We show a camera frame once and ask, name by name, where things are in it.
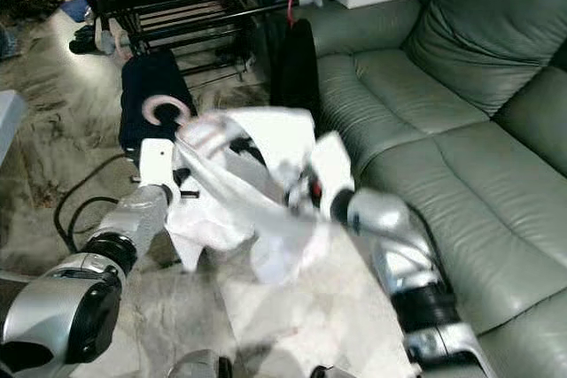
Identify black shoes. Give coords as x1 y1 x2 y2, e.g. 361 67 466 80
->
69 24 98 55

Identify bright blue cloth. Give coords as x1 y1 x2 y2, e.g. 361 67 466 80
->
60 0 91 22

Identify pale pink plastic hanger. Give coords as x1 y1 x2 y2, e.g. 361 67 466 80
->
106 28 134 66
141 95 231 153

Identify white folding table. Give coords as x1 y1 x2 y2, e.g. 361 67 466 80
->
0 89 30 165

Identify black hanging garment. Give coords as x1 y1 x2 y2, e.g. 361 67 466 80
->
270 17 322 115

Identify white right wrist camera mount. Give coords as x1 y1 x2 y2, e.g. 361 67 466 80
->
306 130 357 221

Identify dark green cloth pile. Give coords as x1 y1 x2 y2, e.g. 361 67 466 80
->
4 0 58 25

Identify grey robot left leg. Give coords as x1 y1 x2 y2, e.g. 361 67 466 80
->
167 349 229 378

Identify grey robot leg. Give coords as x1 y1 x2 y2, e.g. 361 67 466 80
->
167 349 229 378
308 364 357 378

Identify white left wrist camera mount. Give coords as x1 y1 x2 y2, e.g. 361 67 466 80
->
137 137 181 195

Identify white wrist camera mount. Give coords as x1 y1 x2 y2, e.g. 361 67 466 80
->
137 137 181 195
306 130 357 221

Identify grey robot right leg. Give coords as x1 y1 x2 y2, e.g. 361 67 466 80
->
308 364 357 378

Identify navy hanging garment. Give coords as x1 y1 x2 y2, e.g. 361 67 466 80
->
120 49 198 168

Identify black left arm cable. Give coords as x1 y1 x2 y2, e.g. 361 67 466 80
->
51 153 144 257

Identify white shirt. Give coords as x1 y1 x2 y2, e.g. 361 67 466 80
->
167 105 335 288

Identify grey green leather sofa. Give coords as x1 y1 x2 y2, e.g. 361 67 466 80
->
248 0 567 378

